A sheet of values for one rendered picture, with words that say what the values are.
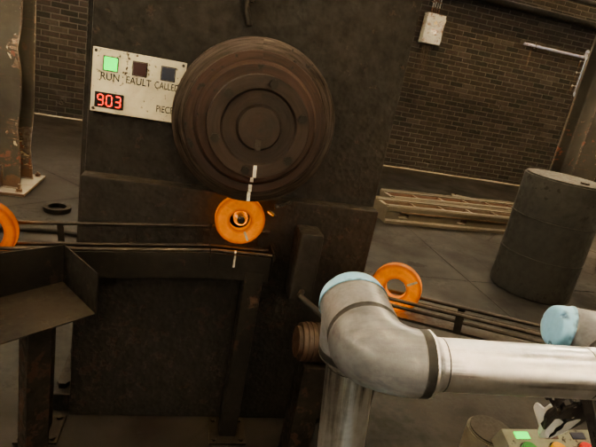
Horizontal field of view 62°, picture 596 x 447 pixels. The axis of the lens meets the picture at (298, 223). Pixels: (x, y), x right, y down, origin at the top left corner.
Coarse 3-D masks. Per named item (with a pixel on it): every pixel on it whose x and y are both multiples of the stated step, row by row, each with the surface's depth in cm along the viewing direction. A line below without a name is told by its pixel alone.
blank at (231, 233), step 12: (228, 204) 149; (240, 204) 150; (252, 204) 151; (216, 216) 150; (228, 216) 151; (252, 216) 152; (264, 216) 153; (216, 228) 151; (228, 228) 152; (240, 228) 155; (252, 228) 153; (228, 240) 153; (240, 240) 154
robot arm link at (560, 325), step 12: (552, 312) 85; (564, 312) 82; (576, 312) 83; (588, 312) 84; (540, 324) 87; (552, 324) 84; (564, 324) 81; (576, 324) 81; (588, 324) 81; (552, 336) 84; (564, 336) 81; (576, 336) 81; (588, 336) 79
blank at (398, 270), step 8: (384, 264) 154; (392, 264) 150; (400, 264) 150; (376, 272) 152; (384, 272) 151; (392, 272) 151; (400, 272) 150; (408, 272) 149; (416, 272) 151; (384, 280) 152; (408, 280) 149; (416, 280) 148; (408, 288) 150; (416, 288) 149; (392, 296) 153; (400, 296) 153; (408, 296) 150; (416, 296) 150; (400, 304) 152
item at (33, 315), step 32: (0, 256) 124; (32, 256) 129; (64, 256) 135; (0, 288) 126; (32, 288) 132; (64, 288) 135; (96, 288) 124; (0, 320) 118; (32, 320) 120; (64, 320) 121; (32, 352) 124; (32, 384) 127; (32, 416) 131
